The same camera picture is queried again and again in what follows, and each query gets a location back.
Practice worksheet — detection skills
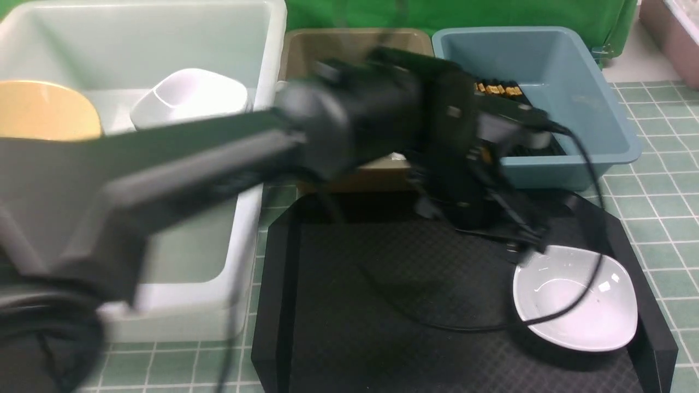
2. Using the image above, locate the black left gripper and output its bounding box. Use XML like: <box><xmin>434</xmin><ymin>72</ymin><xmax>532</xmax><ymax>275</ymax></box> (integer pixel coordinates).
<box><xmin>410</xmin><ymin>98</ymin><xmax>552</xmax><ymax>266</ymax></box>

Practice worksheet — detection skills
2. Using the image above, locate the white square sauce dish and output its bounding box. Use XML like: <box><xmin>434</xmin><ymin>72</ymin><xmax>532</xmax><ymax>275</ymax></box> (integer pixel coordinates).
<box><xmin>512</xmin><ymin>245</ymin><xmax>638</xmax><ymax>353</ymax></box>

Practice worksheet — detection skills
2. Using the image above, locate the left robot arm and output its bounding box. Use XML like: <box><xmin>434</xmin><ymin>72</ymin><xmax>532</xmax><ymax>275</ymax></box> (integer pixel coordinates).
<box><xmin>2</xmin><ymin>46</ymin><xmax>553</xmax><ymax>392</ymax></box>

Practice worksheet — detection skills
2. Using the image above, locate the green grid table mat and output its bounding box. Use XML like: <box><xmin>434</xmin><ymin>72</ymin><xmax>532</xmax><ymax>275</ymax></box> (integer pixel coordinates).
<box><xmin>82</xmin><ymin>80</ymin><xmax>698</xmax><ymax>392</ymax></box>

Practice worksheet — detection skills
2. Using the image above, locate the pile of white spoons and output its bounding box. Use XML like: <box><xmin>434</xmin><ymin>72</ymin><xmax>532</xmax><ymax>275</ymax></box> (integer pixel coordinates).
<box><xmin>377</xmin><ymin>152</ymin><xmax>407</xmax><ymax>166</ymax></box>

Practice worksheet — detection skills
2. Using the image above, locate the black serving tray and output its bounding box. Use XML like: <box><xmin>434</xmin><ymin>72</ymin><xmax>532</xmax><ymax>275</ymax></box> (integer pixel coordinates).
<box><xmin>251</xmin><ymin>190</ymin><xmax>678</xmax><ymax>392</ymax></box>

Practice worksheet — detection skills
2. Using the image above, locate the pile of black chopsticks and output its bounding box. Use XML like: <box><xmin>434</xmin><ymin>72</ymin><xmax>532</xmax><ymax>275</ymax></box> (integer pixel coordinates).
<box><xmin>474</xmin><ymin>78</ymin><xmax>566</xmax><ymax>157</ymax></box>

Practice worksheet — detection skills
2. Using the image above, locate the blue plastic bin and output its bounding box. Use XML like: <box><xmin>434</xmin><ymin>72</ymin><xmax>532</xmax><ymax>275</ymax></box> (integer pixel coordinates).
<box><xmin>432</xmin><ymin>26</ymin><xmax>642</xmax><ymax>176</ymax></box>

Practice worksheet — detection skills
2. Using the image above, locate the pink plastic bin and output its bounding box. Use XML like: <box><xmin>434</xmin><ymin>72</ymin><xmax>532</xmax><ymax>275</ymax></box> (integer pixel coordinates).
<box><xmin>639</xmin><ymin>1</ymin><xmax>698</xmax><ymax>90</ymax></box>

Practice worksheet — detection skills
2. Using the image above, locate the brown plastic bin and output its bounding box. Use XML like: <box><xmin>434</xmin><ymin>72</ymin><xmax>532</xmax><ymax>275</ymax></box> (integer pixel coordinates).
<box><xmin>277</xmin><ymin>28</ymin><xmax>434</xmax><ymax>193</ymax></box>

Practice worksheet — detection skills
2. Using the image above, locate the white plastic tub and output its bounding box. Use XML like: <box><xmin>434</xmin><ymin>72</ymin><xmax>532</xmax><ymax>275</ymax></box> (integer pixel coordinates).
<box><xmin>1</xmin><ymin>1</ymin><xmax>287</xmax><ymax>343</ymax></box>

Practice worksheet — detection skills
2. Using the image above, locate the stack of white dishes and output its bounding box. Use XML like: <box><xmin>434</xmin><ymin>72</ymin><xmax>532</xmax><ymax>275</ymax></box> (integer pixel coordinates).
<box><xmin>130</xmin><ymin>69</ymin><xmax>251</xmax><ymax>130</ymax></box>

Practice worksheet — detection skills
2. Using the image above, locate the black cable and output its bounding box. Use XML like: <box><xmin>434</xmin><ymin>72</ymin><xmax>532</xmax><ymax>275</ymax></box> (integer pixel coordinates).
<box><xmin>349</xmin><ymin>123</ymin><xmax>607</xmax><ymax>334</ymax></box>

